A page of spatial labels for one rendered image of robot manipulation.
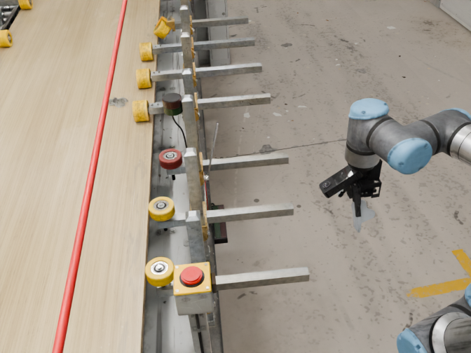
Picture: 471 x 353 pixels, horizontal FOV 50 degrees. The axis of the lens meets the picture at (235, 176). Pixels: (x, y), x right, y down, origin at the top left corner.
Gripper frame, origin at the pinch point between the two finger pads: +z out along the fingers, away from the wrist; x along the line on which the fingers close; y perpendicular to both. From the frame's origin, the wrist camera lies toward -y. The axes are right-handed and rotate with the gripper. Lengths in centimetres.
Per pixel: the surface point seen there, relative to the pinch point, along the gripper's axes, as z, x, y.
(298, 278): 12.1, -9.8, -16.8
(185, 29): -12, 113, -33
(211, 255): 23.7, 14.5, -39.1
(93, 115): 4, 79, -75
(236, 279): 11.0, -7.1, -34.1
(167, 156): 3, 44, -48
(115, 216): 4, 19, -66
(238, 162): 7.8, 41.1, -24.0
